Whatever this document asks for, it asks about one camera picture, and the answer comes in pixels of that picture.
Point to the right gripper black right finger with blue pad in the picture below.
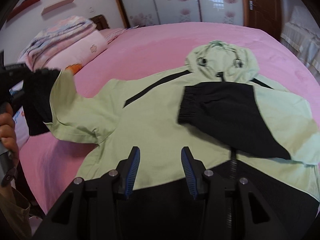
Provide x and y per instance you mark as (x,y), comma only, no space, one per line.
(193,171)

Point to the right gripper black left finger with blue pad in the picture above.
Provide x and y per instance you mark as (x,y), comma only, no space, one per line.
(128,169)

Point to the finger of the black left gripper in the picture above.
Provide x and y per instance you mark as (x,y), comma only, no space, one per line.
(47,74)

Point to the green and black hooded jacket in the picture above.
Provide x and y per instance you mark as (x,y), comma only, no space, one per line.
(258,142)

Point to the person's left hand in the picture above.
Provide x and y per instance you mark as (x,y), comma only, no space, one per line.
(8,135)

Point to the pink cartoon pillow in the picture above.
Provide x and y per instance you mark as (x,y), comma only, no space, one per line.
(81,52)

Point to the folded floral quilt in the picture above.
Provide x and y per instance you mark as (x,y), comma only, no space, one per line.
(54,39)

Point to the white embroidered small pillow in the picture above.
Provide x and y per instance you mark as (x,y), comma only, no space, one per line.
(21,128)

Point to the pink plush bed blanket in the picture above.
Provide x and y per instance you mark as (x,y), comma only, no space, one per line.
(49,165)

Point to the pink striped flat pillow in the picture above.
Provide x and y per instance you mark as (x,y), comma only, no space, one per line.
(112,34)

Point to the dark wooden headboard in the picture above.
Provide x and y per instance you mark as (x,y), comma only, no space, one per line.
(100,21)

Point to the floral sliding wardrobe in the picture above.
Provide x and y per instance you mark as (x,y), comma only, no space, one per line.
(143,13)

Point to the lace covered furniture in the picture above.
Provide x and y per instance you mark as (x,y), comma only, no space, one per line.
(301,36)

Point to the brown wooden door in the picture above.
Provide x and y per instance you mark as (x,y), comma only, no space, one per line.
(264,15)

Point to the pink wall shelf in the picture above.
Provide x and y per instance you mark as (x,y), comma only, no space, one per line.
(55,6)

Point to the red wall shelf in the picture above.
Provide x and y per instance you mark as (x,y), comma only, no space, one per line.
(24,5)

